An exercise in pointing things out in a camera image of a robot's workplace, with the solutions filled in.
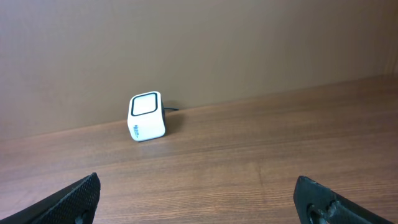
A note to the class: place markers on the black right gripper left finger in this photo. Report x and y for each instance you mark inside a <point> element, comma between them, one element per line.
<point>76,203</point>

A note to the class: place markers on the white barcode scanner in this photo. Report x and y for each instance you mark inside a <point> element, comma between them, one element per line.
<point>146,116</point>

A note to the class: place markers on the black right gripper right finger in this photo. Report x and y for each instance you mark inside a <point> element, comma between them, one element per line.
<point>318,204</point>

